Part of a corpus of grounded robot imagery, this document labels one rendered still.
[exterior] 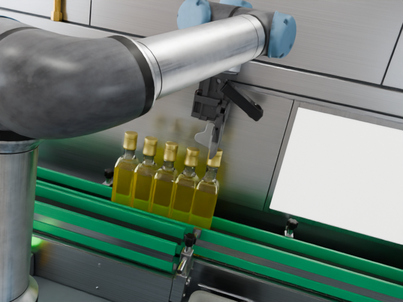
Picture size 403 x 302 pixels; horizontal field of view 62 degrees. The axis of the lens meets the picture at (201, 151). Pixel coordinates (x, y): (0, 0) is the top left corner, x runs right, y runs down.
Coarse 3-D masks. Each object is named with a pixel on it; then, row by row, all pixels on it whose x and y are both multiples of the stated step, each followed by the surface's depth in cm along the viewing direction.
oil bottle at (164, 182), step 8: (160, 168) 88; (160, 176) 86; (168, 176) 86; (176, 176) 88; (160, 184) 87; (168, 184) 87; (152, 192) 88; (160, 192) 88; (168, 192) 87; (152, 200) 89; (160, 200) 88; (168, 200) 88; (152, 208) 90; (160, 208) 89; (168, 208) 89; (168, 216) 90
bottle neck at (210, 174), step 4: (208, 168) 84; (212, 168) 84; (216, 168) 85; (208, 172) 85; (212, 172) 84; (216, 172) 85; (204, 176) 86; (208, 176) 85; (212, 176) 85; (212, 180) 85
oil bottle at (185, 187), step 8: (184, 176) 86; (192, 176) 86; (176, 184) 86; (184, 184) 86; (192, 184) 85; (176, 192) 87; (184, 192) 86; (192, 192) 86; (176, 200) 88; (184, 200) 87; (192, 200) 87; (176, 208) 88; (184, 208) 88; (176, 216) 89; (184, 216) 88
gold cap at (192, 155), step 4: (188, 148) 85; (192, 148) 85; (196, 148) 86; (188, 152) 84; (192, 152) 84; (196, 152) 84; (188, 156) 84; (192, 156) 84; (196, 156) 85; (188, 160) 85; (192, 160) 84; (196, 160) 85; (188, 164) 85; (192, 164) 85; (196, 164) 86
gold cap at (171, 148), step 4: (168, 144) 85; (172, 144) 85; (176, 144) 86; (164, 148) 86; (168, 148) 85; (172, 148) 85; (176, 148) 85; (164, 152) 86; (168, 152) 85; (172, 152) 85; (176, 152) 86; (164, 156) 86; (168, 156) 85; (172, 156) 86; (168, 160) 86; (172, 160) 86
